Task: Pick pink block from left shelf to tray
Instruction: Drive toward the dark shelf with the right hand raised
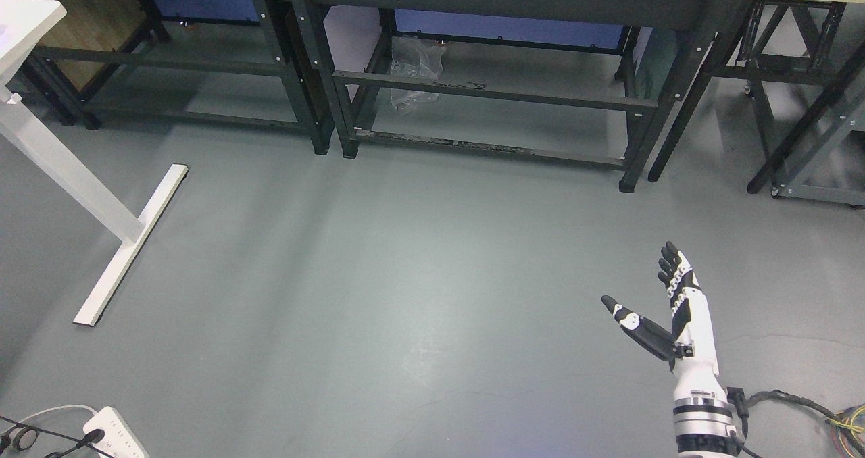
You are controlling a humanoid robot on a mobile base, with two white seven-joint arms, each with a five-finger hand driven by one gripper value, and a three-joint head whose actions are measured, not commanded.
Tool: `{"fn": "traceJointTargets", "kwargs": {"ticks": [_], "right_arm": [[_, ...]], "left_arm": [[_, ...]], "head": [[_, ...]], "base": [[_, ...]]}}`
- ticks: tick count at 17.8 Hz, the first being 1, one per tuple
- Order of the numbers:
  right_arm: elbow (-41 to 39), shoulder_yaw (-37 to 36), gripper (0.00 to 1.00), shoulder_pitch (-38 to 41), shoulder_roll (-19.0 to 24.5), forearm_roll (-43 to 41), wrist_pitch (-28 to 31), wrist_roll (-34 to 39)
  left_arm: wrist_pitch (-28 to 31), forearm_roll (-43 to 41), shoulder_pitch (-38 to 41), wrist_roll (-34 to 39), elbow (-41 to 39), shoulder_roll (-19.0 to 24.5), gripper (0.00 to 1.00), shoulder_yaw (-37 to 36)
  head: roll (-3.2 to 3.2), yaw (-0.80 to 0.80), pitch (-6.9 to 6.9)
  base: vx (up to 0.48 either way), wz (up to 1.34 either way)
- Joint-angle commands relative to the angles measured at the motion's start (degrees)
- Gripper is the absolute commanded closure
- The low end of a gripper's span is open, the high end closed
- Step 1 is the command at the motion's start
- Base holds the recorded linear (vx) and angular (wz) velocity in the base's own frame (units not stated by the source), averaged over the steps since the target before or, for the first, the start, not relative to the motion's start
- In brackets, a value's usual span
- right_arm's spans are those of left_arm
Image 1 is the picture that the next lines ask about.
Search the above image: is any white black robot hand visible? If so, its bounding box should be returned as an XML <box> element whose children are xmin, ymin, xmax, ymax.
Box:
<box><xmin>601</xmin><ymin>240</ymin><xmax>727</xmax><ymax>401</ymax></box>

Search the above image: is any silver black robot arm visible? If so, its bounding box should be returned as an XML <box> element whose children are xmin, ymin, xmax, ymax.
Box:
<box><xmin>672</xmin><ymin>392</ymin><xmax>741</xmax><ymax>457</ymax></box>

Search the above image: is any black metal middle shelf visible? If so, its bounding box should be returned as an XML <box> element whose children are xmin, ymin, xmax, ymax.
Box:
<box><xmin>287</xmin><ymin>0</ymin><xmax>739</xmax><ymax>193</ymax></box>

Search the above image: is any black metal shelf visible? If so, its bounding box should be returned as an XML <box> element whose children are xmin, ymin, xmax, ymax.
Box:
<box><xmin>24</xmin><ymin>0</ymin><xmax>333</xmax><ymax>155</ymax></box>
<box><xmin>287</xmin><ymin>0</ymin><xmax>739</xmax><ymax>193</ymax></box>

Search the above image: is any black metal left shelf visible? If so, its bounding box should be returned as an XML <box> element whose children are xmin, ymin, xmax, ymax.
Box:
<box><xmin>24</xmin><ymin>0</ymin><xmax>333</xmax><ymax>155</ymax></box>

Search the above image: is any clear plastic bag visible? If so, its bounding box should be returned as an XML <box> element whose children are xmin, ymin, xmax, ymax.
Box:
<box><xmin>390</xmin><ymin>36</ymin><xmax>446</xmax><ymax>114</ymax></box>

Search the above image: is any white power strip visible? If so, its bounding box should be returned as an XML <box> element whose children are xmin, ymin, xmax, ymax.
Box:
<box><xmin>82</xmin><ymin>406</ymin><xmax>149</xmax><ymax>457</ymax></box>

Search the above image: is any white desk with leg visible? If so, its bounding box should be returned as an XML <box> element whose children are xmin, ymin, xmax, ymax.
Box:
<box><xmin>1</xmin><ymin>0</ymin><xmax>189</xmax><ymax>328</ymax></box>

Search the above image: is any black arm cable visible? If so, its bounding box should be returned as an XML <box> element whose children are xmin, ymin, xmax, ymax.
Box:
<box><xmin>726</xmin><ymin>387</ymin><xmax>865</xmax><ymax>458</ymax></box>

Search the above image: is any coloured wire bundle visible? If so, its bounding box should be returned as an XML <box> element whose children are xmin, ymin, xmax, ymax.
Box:
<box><xmin>830</xmin><ymin>404</ymin><xmax>865</xmax><ymax>458</ymax></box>

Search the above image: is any white power cord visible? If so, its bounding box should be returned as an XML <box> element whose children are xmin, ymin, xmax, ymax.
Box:
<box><xmin>0</xmin><ymin>405</ymin><xmax>95</xmax><ymax>432</ymax></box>

